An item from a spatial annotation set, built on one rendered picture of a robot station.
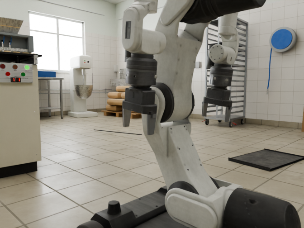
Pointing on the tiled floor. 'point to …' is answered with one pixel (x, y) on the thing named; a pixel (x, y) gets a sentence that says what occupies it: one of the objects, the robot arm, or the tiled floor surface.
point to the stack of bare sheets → (267, 159)
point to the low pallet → (121, 114)
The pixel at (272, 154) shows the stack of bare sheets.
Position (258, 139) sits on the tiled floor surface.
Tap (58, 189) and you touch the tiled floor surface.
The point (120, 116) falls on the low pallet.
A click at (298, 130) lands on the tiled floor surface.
